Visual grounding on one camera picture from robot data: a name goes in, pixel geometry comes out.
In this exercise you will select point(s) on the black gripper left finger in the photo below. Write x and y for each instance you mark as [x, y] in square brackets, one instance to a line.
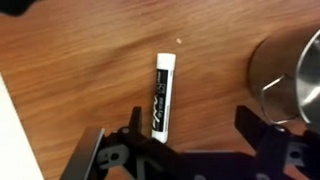
[135, 120]

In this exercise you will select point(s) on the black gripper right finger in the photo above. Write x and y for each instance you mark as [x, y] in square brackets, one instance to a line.
[263, 136]

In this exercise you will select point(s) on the white black dry-erase marker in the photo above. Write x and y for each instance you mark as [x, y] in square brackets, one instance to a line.
[163, 100]

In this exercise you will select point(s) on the small silver pot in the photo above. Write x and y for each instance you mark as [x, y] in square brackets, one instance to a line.
[280, 76]

